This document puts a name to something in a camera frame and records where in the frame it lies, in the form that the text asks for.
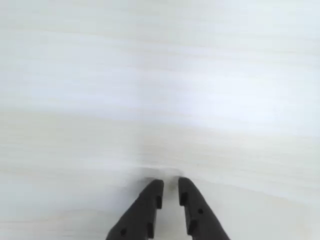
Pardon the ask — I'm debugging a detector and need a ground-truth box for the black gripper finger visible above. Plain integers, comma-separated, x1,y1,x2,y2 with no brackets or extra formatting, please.
105,179,165,240
177,176,231,240

